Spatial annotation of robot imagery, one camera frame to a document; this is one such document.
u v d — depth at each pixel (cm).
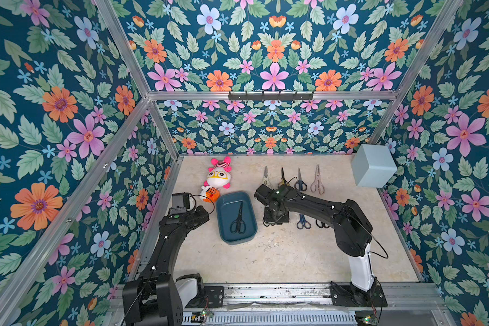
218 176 101
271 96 93
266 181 108
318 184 108
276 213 74
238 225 92
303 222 93
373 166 95
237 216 94
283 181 107
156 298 40
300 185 106
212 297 74
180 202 65
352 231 50
